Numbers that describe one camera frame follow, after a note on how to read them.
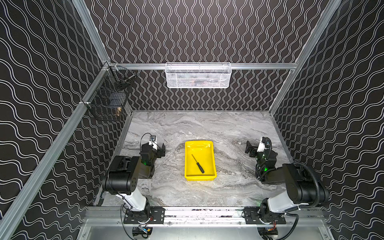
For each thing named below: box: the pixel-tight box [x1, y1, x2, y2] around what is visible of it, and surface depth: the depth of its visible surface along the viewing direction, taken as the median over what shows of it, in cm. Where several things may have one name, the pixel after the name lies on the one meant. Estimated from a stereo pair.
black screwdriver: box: [191, 154, 205, 174], surface depth 92 cm
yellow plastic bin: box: [184, 140, 217, 182], surface depth 93 cm
